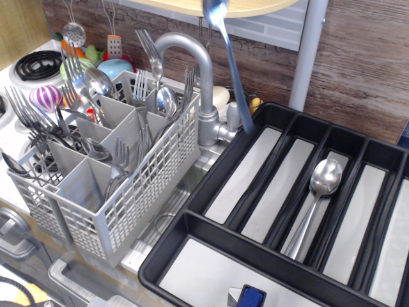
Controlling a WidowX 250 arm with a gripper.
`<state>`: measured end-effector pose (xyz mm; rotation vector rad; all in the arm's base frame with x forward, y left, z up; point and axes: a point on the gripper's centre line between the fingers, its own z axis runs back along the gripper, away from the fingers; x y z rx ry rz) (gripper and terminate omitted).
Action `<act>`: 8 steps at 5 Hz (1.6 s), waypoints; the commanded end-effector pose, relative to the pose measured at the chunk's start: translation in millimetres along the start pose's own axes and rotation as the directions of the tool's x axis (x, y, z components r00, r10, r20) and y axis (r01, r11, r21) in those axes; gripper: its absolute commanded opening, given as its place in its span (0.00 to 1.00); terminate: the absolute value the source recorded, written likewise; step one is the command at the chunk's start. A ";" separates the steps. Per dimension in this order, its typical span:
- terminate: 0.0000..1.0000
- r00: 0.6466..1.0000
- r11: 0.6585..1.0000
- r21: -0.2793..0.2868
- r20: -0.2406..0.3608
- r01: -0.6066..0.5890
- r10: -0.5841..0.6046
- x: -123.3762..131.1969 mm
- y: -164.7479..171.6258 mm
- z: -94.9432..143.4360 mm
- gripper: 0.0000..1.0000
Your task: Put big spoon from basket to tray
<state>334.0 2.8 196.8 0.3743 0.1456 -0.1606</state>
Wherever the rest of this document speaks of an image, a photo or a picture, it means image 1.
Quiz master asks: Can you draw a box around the steel spoon in basket back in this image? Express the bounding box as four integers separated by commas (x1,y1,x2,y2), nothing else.
157,86,177,120

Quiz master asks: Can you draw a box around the grey plastic cutlery basket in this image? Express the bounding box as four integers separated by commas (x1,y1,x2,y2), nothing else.
10,72,200,267

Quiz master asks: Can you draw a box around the steel spoon middle compartment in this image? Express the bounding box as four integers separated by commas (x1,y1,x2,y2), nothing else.
81,138,112,162

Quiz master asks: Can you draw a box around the steel spoon in tray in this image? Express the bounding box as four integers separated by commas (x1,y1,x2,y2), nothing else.
284,159,343,260

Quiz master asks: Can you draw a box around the black cutlery tray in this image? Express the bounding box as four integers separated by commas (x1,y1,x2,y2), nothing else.
138,102,408,306

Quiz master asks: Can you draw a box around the steel spoon left back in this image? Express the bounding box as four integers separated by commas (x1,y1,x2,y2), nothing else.
84,67,113,97

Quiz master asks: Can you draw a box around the steel spoon front left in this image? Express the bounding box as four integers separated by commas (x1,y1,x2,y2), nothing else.
1,152,56,186

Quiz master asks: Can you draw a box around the silver sink faucet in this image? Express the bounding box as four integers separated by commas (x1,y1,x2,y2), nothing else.
155,32,240,146

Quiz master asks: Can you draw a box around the small metal pot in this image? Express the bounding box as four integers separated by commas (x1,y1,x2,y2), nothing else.
220,86,262,133

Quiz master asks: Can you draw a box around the steel fork front middle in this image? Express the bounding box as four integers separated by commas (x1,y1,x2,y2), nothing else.
102,137,130,203

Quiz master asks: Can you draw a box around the blue toy bowl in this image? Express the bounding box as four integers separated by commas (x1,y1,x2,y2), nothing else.
96,59,134,80

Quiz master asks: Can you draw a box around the small hanging grater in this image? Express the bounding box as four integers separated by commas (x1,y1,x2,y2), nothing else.
102,1,123,59

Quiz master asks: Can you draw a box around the blue and silver object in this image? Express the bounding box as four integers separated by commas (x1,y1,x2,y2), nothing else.
227,285,266,307

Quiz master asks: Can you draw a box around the light wooden round shelf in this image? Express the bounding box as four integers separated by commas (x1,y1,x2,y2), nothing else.
131,0,297,18

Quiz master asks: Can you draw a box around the large steel fork left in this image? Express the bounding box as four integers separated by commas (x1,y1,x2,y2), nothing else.
61,45,107,125

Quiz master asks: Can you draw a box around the purple striped toy egg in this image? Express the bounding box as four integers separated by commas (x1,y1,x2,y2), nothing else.
29,85,63,113

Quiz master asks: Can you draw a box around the hanging silver strainer ladle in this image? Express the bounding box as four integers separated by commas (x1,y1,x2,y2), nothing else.
62,1,86,47

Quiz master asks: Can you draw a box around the black stove burner coil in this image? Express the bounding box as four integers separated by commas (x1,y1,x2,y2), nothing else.
14,51,63,81

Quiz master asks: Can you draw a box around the white metal post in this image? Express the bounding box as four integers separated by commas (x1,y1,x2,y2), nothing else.
289,0,328,111

